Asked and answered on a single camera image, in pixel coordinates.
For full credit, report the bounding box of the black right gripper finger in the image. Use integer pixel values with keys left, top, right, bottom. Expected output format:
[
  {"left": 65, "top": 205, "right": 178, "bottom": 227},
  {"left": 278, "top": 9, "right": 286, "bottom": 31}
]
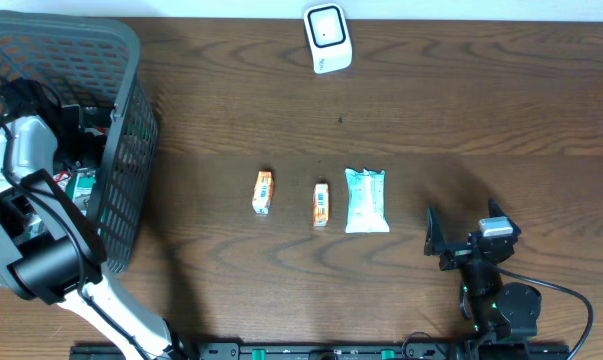
[
  {"left": 488, "top": 198, "right": 521, "bottom": 235},
  {"left": 424, "top": 208, "right": 446, "bottom": 256}
]

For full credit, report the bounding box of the dark green package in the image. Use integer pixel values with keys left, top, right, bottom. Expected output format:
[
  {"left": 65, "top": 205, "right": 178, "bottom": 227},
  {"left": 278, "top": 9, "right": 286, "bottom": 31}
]
[{"left": 65, "top": 169, "right": 96, "bottom": 215}]

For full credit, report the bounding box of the mint green wipes packet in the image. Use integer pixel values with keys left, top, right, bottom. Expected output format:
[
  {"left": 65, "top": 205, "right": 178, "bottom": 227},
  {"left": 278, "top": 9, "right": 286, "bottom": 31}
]
[{"left": 345, "top": 168, "right": 390, "bottom": 234}]

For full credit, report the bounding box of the orange tissue pack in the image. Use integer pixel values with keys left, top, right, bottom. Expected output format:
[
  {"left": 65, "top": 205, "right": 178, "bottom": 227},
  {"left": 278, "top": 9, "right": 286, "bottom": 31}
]
[
  {"left": 252, "top": 171, "right": 274, "bottom": 215},
  {"left": 313, "top": 183, "right": 330, "bottom": 227}
]

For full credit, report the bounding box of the red and white package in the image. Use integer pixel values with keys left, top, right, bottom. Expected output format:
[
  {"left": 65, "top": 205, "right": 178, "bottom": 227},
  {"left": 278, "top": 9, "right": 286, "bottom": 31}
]
[{"left": 53, "top": 171, "right": 73, "bottom": 191}]

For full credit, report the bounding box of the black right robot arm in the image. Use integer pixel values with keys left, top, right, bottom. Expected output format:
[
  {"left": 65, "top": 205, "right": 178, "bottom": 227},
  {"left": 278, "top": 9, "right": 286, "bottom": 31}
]
[{"left": 424, "top": 200, "right": 542, "bottom": 359}]

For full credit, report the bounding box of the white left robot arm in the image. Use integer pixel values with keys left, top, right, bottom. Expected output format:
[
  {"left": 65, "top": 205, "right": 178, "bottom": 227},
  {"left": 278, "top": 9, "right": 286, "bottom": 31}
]
[{"left": 0, "top": 79, "right": 189, "bottom": 359}]

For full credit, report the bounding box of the white barcode scanner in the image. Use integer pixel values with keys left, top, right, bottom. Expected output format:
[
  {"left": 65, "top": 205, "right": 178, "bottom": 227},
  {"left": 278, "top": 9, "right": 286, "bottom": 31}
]
[{"left": 303, "top": 3, "right": 353, "bottom": 74}]

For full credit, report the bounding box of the grey plastic mesh basket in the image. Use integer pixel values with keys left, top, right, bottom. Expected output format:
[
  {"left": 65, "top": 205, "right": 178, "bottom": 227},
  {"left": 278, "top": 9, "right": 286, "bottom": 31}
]
[{"left": 0, "top": 11, "right": 158, "bottom": 275}]

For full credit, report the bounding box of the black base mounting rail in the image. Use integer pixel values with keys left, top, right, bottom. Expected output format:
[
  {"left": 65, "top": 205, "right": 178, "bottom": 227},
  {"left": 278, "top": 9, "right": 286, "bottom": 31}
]
[{"left": 69, "top": 341, "right": 571, "bottom": 360}]

